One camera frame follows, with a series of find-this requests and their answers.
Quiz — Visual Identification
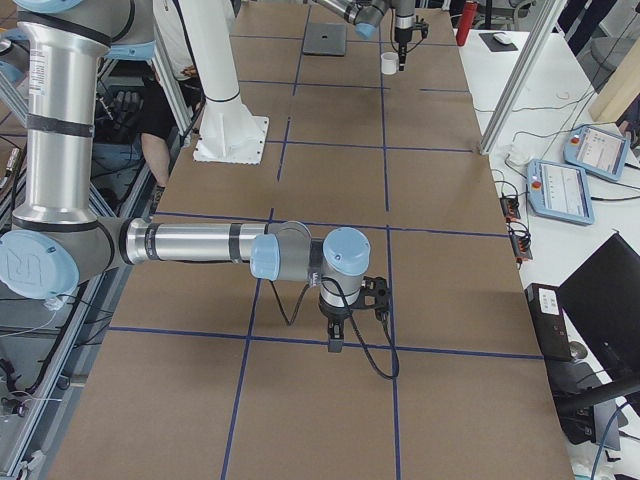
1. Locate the orange black connector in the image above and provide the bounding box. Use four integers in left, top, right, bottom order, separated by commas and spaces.
509, 228, 533, 265
499, 196, 521, 222

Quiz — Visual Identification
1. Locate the wooden plank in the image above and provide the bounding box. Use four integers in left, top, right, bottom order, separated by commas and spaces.
589, 41, 640, 123

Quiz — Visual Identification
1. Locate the blue teach pendant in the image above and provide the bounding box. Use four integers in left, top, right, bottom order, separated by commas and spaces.
563, 125, 630, 182
527, 159, 595, 225

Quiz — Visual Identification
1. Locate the red bottle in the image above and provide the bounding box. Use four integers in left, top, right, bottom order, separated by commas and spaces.
456, 1, 477, 47

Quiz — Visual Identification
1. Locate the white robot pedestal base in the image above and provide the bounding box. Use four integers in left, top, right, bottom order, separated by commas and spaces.
179, 0, 269, 165

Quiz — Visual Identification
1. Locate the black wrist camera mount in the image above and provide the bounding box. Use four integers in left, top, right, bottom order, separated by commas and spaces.
351, 276, 391, 323

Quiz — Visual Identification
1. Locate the aluminium frame post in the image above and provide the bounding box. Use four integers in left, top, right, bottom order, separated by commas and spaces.
479, 0, 566, 155

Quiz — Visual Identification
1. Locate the black mouse pad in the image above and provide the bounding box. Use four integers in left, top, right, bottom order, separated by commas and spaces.
479, 32, 518, 52

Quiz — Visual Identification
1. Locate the black desktop box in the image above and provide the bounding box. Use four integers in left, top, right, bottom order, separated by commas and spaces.
525, 283, 587, 362

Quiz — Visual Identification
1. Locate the black computer monitor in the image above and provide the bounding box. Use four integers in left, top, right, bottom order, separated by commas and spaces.
559, 233, 640, 379

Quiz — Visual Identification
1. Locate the far blue teach pendant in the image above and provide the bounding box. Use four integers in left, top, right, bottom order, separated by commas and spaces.
563, 125, 630, 182

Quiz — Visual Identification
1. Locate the orange black connector lower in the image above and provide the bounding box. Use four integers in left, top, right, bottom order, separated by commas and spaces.
509, 228, 533, 265

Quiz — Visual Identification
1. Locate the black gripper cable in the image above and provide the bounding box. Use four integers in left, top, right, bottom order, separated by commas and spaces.
268, 277, 400, 380

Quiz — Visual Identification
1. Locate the white ceramic cup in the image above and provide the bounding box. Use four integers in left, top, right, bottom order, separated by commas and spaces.
380, 51, 399, 75

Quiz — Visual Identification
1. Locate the white computer mouse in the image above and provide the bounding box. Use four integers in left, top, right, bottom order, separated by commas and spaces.
493, 32, 513, 45

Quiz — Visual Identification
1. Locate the grey closed laptop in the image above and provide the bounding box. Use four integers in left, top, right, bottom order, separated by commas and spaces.
302, 22, 347, 57

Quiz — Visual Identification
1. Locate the orange black connector upper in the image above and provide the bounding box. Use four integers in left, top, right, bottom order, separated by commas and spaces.
499, 196, 521, 222

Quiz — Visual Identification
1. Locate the near blue teach pendant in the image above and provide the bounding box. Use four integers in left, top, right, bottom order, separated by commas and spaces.
527, 159, 595, 225

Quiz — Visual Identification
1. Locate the seated person in black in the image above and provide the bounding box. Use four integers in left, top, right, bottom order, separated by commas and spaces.
92, 49, 206, 191

